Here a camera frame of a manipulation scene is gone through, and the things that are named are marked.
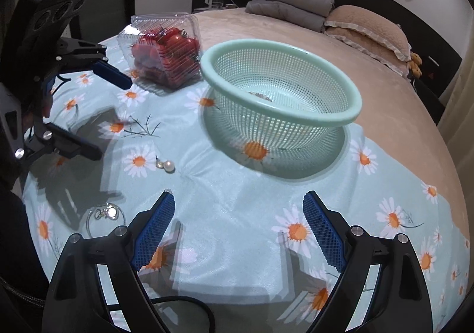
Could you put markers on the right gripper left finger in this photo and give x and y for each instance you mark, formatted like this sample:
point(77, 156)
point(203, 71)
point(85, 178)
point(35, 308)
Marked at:
point(75, 298)

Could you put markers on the cream curtain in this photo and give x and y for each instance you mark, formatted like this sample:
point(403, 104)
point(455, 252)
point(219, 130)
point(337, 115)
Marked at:
point(456, 128)

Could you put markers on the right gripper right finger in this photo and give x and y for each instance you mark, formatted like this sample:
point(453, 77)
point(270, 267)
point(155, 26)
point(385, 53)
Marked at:
point(400, 300)

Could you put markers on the clear plastic tomato box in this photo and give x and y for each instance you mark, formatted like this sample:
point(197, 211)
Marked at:
point(163, 49)

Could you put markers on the large silver hoop bangle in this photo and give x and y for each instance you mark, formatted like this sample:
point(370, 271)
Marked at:
point(102, 227)

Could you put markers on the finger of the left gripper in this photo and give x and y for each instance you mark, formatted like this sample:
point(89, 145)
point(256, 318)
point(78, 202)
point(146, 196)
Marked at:
point(112, 75)
point(70, 145)

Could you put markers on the lower grey pillow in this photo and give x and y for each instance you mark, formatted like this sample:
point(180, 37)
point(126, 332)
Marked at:
point(286, 12)

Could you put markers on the pearl earring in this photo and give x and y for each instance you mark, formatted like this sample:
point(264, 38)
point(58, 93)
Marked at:
point(168, 166)

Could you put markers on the lower beige frilled pillow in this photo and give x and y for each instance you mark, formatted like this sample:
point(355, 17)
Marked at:
point(369, 47)

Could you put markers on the mint green mesh basket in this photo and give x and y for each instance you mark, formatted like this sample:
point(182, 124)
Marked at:
point(278, 95)

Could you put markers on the small brown teddy bear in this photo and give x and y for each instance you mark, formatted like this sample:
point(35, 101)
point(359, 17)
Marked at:
point(414, 65)

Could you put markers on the upper beige frilled pillow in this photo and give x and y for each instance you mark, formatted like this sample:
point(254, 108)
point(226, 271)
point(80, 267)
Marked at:
point(368, 23)

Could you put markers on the beige frilled pillow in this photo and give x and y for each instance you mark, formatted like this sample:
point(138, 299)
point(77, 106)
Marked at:
point(369, 47)
point(368, 23)

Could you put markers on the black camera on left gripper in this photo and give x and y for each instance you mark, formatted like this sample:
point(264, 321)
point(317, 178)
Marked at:
point(34, 31)

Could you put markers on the daisy print blue cloth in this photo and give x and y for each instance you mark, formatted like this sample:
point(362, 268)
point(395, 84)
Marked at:
point(239, 240)

